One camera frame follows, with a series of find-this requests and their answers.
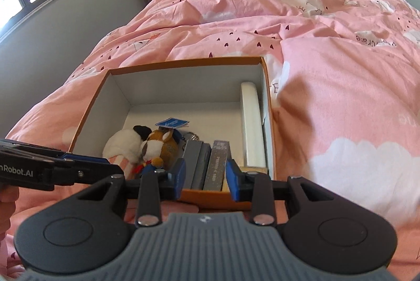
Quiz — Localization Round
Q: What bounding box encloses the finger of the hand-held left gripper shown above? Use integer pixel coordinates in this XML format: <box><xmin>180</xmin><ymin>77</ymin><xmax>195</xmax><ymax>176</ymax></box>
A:
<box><xmin>49</xmin><ymin>150</ymin><xmax>111</xmax><ymax>167</ymax></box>
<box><xmin>49</xmin><ymin>160</ymin><xmax>125</xmax><ymax>187</ymax></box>

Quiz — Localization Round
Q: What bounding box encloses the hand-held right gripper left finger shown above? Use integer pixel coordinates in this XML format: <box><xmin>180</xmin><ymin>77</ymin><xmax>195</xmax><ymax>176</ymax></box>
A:
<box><xmin>74</xmin><ymin>157</ymin><xmax>187</xmax><ymax>228</ymax></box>

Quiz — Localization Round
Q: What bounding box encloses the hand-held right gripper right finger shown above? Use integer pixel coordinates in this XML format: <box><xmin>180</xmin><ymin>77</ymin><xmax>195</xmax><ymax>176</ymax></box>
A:
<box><xmin>226</xmin><ymin>158</ymin><xmax>336</xmax><ymax>226</ymax></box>

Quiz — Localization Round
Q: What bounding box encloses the grey box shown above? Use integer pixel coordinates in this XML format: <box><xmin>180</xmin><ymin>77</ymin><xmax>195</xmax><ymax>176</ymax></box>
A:
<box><xmin>181</xmin><ymin>140</ymin><xmax>212</xmax><ymax>190</ymax></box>

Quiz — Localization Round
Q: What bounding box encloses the dark printed card box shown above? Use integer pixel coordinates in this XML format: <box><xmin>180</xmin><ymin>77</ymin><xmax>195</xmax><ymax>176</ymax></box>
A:
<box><xmin>202</xmin><ymin>140</ymin><xmax>231</xmax><ymax>193</ymax></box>

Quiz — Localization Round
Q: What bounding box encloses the pink striped plush toy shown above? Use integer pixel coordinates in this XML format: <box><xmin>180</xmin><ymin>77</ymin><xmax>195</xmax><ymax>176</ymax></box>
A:
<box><xmin>102</xmin><ymin>125</ymin><xmax>153</xmax><ymax>174</ymax></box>

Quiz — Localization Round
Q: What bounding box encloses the brown plush toy keychain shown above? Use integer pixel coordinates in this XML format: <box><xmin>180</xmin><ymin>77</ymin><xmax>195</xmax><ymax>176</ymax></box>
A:
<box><xmin>138</xmin><ymin>117</ymin><xmax>191</xmax><ymax>178</ymax></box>

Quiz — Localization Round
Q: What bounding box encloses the white box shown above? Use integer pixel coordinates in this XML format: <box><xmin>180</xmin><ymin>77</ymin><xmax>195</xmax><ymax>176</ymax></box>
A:
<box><xmin>240</xmin><ymin>81</ymin><xmax>267</xmax><ymax>168</ymax></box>

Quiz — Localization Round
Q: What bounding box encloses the orange cardboard box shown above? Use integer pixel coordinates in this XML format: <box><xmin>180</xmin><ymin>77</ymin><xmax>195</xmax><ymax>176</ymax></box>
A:
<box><xmin>68</xmin><ymin>56</ymin><xmax>277</xmax><ymax>213</ymax></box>

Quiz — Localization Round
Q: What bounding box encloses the person's left hand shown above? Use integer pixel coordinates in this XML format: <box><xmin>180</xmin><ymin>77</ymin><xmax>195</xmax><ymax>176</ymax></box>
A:
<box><xmin>0</xmin><ymin>184</ymin><xmax>21</xmax><ymax>240</ymax></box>

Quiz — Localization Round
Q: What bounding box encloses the pink cloud print blanket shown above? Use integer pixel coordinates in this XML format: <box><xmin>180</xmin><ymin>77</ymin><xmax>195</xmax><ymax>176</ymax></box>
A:
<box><xmin>0</xmin><ymin>0</ymin><xmax>420</xmax><ymax>281</ymax></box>

